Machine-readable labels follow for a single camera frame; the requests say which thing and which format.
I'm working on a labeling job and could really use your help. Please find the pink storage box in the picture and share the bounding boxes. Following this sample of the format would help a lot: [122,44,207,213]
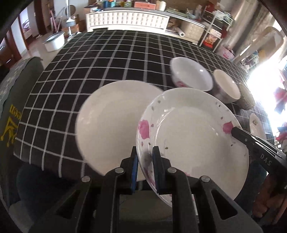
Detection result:
[134,1,156,10]

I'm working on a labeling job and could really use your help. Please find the white plate bear cartoon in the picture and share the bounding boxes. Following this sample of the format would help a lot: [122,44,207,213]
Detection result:
[249,113,267,140]

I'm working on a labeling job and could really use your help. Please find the patterned rim ceramic bowl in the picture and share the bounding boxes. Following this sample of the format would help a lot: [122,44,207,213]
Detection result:
[236,83,255,111]

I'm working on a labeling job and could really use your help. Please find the wooden framed standing mirror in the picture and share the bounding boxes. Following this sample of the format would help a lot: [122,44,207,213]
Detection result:
[233,27,284,64]

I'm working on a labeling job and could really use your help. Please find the black white grid tablecloth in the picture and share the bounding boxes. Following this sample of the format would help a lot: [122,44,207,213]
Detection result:
[13,30,275,179]

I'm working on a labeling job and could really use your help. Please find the cream white bowl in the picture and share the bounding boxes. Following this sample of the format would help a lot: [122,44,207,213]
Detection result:
[211,69,241,104]

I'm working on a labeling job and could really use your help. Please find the white paper roll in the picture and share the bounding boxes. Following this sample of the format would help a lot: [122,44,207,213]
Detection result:
[175,27,185,37]

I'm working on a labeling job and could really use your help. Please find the plain white plate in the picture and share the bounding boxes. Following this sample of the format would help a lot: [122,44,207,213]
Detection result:
[75,80,163,176]

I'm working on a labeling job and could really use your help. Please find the white bowl floral outside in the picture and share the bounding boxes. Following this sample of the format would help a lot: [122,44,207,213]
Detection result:
[170,57,214,92]

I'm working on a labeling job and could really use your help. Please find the white storage bin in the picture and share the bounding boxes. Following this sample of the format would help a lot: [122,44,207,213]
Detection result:
[43,32,65,52]

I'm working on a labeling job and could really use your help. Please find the pink tote bag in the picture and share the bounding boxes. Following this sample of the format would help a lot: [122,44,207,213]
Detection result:
[216,46,234,60]

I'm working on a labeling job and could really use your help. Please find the white tufted TV cabinet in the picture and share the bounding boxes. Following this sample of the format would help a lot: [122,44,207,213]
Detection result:
[86,7,205,44]

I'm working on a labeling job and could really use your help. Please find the white metal shelf rack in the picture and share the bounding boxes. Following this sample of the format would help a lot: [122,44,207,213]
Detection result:
[199,9,234,52]

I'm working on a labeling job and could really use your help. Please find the white plate pink flowers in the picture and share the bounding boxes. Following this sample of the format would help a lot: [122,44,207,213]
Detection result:
[136,87,249,199]

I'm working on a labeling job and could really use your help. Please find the person's right hand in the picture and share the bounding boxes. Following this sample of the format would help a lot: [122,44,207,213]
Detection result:
[252,174,286,224]

